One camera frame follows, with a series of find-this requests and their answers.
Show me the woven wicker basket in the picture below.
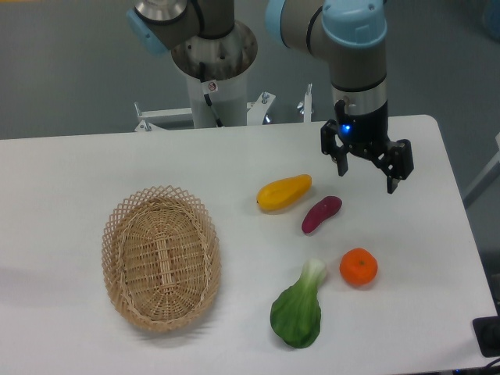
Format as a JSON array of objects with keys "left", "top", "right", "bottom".
[{"left": 102, "top": 185, "right": 221, "bottom": 333}]

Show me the green bok choy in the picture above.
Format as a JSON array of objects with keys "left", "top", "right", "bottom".
[{"left": 270, "top": 259, "right": 327, "bottom": 348}]

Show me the white frame at right edge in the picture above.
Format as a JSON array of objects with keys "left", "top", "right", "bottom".
[{"left": 462, "top": 134, "right": 499, "bottom": 209}]

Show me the orange tangerine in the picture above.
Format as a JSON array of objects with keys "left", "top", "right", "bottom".
[{"left": 339, "top": 248, "right": 378, "bottom": 287}]

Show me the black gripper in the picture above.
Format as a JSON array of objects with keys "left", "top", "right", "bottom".
[{"left": 320, "top": 100, "right": 414, "bottom": 194}]

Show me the black device at table edge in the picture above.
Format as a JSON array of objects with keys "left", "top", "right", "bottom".
[{"left": 472, "top": 316, "right": 499, "bottom": 358}]

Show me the purple sweet potato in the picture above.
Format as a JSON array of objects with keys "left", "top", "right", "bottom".
[{"left": 301, "top": 195, "right": 343, "bottom": 234}]

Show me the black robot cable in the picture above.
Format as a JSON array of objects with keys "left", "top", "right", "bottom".
[{"left": 198, "top": 61, "right": 225, "bottom": 128}]

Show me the yellow papaya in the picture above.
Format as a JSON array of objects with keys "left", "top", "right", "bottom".
[{"left": 256, "top": 174, "right": 313, "bottom": 212}]

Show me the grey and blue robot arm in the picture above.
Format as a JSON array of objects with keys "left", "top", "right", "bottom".
[{"left": 127, "top": 1, "right": 414, "bottom": 192}]

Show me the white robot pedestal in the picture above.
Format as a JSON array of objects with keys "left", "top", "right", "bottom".
[{"left": 132, "top": 23, "right": 314, "bottom": 133}]

